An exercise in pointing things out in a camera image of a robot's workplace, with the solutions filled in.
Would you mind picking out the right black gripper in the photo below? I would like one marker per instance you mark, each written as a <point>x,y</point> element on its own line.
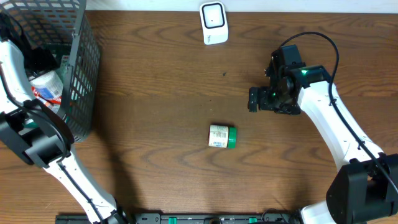
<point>263,103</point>

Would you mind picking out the grey plastic mesh basket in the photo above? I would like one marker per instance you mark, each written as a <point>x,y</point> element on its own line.
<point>62,26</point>

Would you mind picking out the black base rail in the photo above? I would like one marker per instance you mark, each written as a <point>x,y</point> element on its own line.
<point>155,218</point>

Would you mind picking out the mint green wipes pack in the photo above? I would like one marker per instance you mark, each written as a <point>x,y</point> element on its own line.
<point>64,69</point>

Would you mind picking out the green lid white jar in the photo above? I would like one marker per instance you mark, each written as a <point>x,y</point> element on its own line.
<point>222,136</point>

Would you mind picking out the red packet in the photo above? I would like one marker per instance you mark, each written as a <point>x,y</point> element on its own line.
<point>55,101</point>

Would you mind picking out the white tub blue label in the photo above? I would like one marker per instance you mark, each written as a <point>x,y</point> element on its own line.
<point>49,85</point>

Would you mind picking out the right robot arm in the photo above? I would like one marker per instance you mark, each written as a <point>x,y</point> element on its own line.
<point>364,188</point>

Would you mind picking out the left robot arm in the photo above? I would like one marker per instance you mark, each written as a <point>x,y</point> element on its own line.
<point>38,136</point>

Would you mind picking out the white barcode scanner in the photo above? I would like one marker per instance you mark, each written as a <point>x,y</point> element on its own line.
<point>214,23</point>

